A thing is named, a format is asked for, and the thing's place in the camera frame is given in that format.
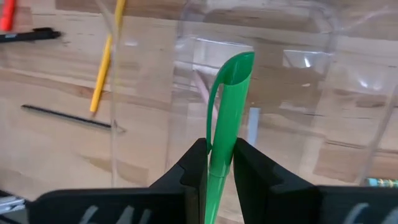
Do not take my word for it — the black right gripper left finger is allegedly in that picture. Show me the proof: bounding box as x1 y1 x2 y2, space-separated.
27 138 208 224

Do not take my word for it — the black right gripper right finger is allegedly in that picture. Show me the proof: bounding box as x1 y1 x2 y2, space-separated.
233 138 398 224

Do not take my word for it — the green pen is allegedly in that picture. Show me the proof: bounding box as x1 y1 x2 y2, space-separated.
203 51 256 224

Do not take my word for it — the light green pencil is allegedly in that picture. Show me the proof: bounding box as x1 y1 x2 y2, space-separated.
365 177 398 189

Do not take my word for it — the yellow pencil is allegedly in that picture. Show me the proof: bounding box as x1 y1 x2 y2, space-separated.
89 0 127 113

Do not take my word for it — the black pen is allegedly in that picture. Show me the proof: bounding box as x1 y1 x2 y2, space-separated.
0 27 62 44

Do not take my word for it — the red pen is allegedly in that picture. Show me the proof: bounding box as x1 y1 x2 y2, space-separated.
0 0 17 32

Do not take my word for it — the clear plastic bin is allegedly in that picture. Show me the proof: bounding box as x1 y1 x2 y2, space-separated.
108 0 398 188

